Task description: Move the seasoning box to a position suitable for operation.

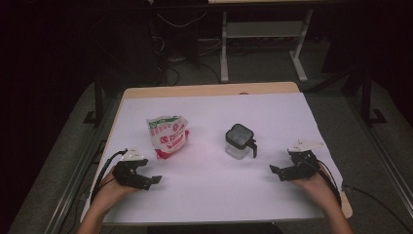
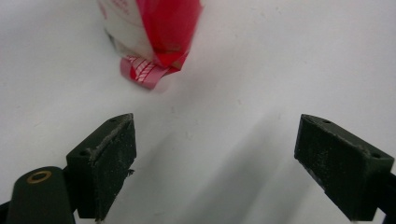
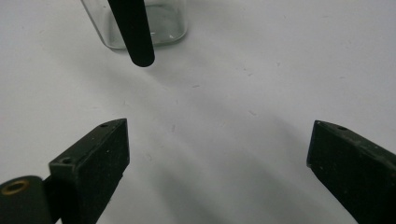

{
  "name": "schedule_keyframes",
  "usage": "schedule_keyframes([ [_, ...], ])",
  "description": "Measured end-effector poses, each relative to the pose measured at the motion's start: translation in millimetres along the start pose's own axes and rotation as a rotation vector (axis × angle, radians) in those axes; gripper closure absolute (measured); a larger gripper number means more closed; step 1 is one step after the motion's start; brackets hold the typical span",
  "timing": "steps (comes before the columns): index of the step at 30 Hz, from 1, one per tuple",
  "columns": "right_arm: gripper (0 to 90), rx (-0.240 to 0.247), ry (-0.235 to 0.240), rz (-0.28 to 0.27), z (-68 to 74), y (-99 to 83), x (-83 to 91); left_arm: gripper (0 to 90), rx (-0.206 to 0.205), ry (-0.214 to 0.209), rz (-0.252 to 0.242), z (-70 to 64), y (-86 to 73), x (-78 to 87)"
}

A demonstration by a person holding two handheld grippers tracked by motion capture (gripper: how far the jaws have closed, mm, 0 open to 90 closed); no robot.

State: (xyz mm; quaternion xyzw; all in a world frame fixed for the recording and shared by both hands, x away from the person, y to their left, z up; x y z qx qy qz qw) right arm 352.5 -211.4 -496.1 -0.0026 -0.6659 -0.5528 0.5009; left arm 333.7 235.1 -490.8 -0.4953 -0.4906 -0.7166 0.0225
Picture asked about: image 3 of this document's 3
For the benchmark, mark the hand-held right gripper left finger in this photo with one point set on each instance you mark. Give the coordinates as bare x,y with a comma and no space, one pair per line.
93,161

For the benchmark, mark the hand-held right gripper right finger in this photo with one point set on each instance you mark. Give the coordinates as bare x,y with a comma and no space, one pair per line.
355,168

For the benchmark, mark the clear jar with black lid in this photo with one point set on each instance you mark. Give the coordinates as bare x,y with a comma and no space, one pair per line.
130,31

